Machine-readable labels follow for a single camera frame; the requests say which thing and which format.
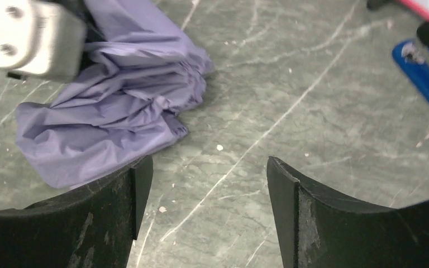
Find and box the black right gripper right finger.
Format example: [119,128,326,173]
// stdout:
[266,156,429,268]

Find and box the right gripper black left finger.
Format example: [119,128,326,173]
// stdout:
[0,156,154,268]

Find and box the lilac and black folding umbrella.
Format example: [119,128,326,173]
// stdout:
[16,1,213,189]

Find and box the blue whiteboard eraser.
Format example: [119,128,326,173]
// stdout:
[391,13,429,130]

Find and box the red framed whiteboard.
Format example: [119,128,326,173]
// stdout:
[398,0,429,21]

